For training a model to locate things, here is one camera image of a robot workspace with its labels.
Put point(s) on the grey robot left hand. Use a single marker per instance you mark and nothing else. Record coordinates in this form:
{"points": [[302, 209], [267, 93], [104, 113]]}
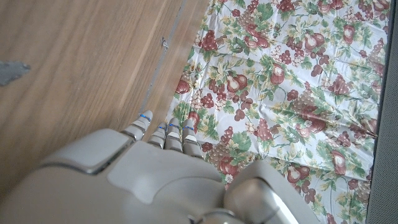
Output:
{"points": [[12, 71]]}

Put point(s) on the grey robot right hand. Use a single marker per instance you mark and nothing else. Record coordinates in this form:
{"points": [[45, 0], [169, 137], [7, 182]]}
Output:
{"points": [[149, 180]]}

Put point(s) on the floral fruit print backdrop cloth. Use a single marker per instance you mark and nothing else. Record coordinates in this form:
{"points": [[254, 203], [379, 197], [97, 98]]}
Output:
{"points": [[280, 93]]}

